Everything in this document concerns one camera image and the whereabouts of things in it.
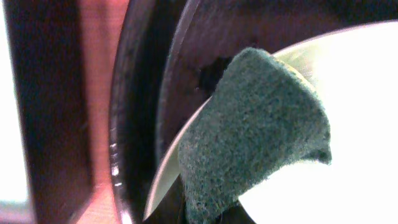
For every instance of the green yellow sponge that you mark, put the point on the green yellow sponge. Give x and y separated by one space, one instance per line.
263 115

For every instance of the round black tray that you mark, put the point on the round black tray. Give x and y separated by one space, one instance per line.
171 55

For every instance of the rectangular black soapy water tray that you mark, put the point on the rectangular black soapy water tray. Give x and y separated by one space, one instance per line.
46 57

